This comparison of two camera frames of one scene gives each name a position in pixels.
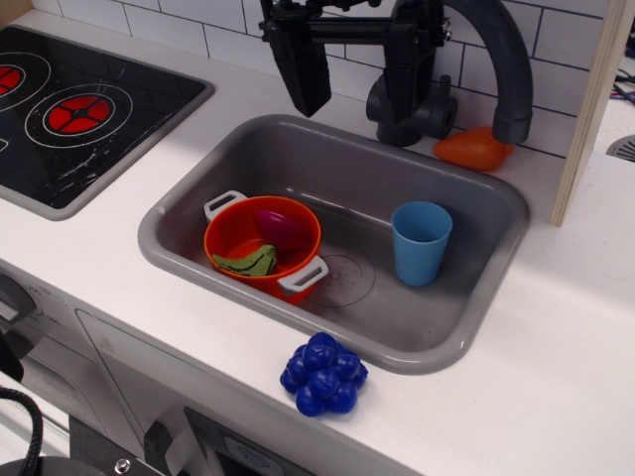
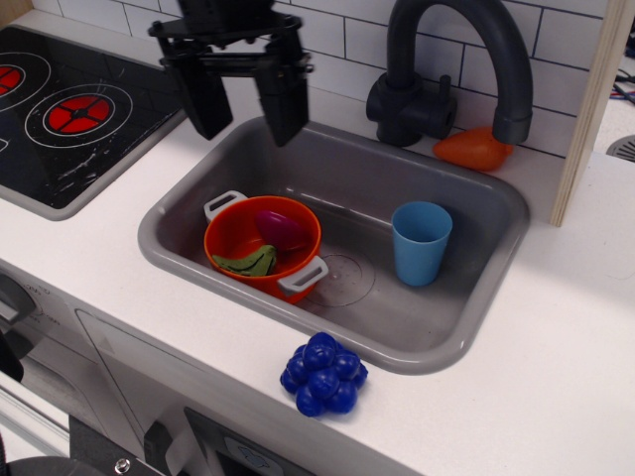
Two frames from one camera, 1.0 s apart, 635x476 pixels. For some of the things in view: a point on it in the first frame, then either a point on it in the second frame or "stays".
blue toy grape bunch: (323, 376) stays
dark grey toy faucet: (513, 123) stays
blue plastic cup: (420, 232) stays
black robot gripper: (410, 30) -> (210, 39)
